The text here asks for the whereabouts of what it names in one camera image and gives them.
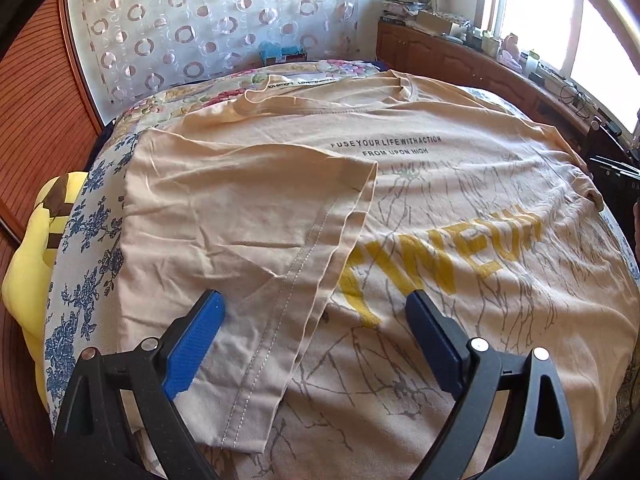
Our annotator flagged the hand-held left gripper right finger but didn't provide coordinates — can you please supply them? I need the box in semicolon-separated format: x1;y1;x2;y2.
404;290;594;480

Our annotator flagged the blue toy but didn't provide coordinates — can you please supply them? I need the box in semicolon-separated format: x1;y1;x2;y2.
257;41;307;65

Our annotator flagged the window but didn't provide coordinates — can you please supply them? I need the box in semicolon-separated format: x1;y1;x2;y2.
475;0;640;133

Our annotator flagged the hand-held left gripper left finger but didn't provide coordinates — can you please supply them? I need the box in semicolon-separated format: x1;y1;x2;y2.
50;289;237;480

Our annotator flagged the wooden cabinet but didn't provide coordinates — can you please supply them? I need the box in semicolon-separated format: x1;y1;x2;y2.
376;20;623;161

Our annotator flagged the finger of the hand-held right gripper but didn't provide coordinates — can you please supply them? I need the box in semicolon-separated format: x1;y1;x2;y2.
588;156;640;185

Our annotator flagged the wooden slatted wardrobe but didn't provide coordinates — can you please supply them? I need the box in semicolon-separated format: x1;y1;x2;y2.
0;0;108;241

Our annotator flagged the multicolour floral blanket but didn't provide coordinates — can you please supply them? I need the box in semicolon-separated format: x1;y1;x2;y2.
112;59;386;126

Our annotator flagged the blue floral bed sheet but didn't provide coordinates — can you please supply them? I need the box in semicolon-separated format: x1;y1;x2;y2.
44;110;151;428

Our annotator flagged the beige printed t-shirt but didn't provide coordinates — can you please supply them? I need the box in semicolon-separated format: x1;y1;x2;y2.
112;71;632;480

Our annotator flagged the yellow plush toy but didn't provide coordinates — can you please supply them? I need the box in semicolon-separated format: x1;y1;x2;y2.
1;171;91;411

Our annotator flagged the cardboard box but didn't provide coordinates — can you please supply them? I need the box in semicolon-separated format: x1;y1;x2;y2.
416;9;468;36

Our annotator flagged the pink plush toy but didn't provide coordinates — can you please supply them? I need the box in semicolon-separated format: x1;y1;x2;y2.
500;34;523;66

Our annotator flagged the dark chair with metal knob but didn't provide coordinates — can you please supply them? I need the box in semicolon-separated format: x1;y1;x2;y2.
587;119;640;161

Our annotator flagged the white circle-patterned curtain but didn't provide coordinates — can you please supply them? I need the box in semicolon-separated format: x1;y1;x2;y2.
65;0;373;118

